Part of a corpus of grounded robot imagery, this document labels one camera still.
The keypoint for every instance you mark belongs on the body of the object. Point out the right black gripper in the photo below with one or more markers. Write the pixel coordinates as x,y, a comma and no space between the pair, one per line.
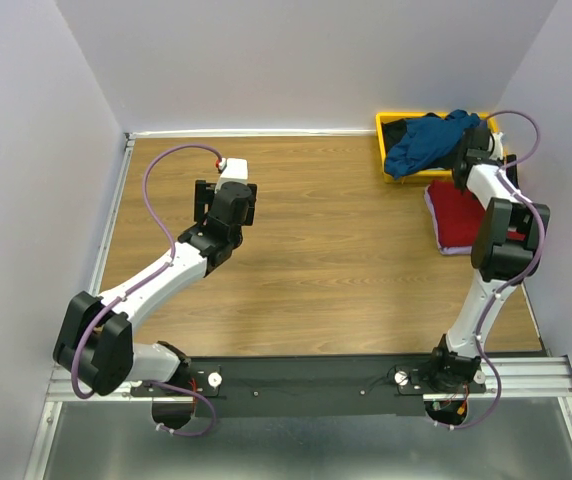
511,170

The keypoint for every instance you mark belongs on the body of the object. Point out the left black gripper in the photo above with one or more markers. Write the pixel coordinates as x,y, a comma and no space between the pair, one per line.
204,196

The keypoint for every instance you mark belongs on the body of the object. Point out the red t shirt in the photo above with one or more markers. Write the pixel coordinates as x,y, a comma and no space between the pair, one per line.
459,214

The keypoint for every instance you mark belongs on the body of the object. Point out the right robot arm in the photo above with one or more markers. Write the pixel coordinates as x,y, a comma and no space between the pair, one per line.
506,251

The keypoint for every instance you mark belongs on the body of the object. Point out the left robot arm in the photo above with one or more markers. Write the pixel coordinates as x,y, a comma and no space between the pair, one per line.
96,341

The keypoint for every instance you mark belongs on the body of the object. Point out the black t shirt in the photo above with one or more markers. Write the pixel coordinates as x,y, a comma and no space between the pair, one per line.
396,132

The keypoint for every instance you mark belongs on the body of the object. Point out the blue t shirt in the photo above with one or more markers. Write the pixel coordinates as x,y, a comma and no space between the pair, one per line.
426,142

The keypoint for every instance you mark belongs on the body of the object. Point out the yellow plastic bin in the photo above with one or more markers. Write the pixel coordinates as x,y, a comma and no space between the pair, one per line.
421,145

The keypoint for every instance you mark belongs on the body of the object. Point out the folded purple t shirt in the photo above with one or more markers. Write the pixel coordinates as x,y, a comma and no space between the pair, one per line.
444,250

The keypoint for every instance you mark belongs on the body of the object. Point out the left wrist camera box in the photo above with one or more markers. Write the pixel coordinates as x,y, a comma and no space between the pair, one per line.
232,170

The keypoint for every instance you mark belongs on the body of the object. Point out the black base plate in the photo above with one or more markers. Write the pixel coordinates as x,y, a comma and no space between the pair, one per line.
331,385

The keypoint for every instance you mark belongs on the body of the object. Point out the aluminium front rail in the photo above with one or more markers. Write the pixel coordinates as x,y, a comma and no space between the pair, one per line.
524,377

